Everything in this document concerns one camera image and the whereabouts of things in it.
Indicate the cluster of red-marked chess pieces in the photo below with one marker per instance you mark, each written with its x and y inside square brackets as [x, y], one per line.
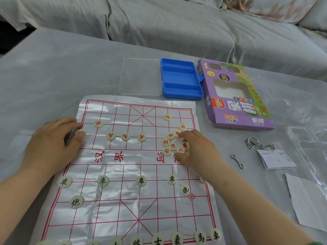
[173, 145]

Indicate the plastic chess board sheet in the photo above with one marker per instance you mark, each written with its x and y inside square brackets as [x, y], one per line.
[120, 209]

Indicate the purple cardboard game box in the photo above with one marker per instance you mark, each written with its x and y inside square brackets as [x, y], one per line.
[230, 109]

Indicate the green sleeve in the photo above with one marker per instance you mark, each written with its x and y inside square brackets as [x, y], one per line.
[311, 243]

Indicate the clear plastic case lid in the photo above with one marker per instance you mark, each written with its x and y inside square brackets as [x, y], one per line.
[140, 76]

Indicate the person's left forearm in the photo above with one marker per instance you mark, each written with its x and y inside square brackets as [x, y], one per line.
[18, 201]

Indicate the floral pillow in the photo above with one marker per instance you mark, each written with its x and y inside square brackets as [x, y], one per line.
[270, 8]

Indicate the person's left thumb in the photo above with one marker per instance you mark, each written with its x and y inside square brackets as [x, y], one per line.
[76, 142]

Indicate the blue plastic case tray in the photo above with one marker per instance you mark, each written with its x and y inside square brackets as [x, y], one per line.
[180, 81]

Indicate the metal puzzle hook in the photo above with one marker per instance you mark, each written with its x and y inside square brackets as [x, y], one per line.
[237, 161]

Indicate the black-marked chess disc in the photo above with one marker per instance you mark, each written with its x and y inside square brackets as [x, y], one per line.
[141, 181]
[202, 179]
[103, 180]
[65, 181]
[172, 179]
[76, 202]
[184, 190]

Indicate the white paper sheet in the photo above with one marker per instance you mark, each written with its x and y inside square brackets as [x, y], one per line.
[306, 204]

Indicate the person's right thumb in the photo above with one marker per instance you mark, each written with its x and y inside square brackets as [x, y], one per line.
[182, 158]

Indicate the person's right hand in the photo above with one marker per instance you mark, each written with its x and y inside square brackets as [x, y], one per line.
[201, 153]

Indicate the red-marked chess disc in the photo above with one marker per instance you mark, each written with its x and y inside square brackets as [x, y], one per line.
[98, 123]
[77, 131]
[141, 137]
[111, 135]
[125, 137]
[167, 117]
[182, 127]

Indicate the row of black-marked chess pieces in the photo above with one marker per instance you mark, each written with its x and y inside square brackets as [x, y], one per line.
[177, 238]

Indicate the person's right forearm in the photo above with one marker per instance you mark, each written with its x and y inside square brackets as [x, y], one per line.
[250, 201]

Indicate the grey table cloth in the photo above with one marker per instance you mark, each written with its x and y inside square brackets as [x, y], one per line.
[51, 79]

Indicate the person's left hand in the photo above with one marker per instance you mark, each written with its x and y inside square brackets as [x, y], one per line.
[46, 147]

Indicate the white paper leaflet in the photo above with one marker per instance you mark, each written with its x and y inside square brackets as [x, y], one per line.
[277, 159]

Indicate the grey covered sofa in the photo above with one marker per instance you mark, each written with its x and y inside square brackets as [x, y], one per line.
[166, 28]

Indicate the clear plastic bag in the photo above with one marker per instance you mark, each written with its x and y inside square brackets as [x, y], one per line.
[311, 150]

